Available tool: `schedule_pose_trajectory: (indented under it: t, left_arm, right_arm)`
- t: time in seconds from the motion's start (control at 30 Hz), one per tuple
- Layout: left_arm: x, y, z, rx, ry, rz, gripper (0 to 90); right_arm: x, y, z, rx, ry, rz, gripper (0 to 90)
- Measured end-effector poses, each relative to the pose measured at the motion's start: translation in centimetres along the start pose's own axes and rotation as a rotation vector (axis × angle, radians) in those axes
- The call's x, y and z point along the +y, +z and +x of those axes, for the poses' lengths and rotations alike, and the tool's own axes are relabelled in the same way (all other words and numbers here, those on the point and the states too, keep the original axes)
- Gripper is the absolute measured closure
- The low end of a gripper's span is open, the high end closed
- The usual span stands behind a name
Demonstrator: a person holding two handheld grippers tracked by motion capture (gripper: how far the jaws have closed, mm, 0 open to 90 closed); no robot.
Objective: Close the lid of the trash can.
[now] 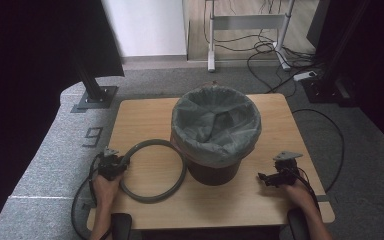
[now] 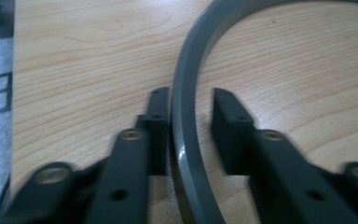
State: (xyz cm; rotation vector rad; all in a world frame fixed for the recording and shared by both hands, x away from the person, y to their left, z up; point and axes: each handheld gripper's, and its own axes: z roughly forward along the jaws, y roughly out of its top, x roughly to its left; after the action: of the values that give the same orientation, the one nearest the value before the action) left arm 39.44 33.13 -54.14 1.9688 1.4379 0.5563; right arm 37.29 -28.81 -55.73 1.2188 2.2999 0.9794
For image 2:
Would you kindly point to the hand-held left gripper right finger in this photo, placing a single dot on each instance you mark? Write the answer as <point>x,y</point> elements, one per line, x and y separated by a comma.
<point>270,174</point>

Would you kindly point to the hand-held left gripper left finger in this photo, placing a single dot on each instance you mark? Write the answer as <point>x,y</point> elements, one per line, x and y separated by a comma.
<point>130,174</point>

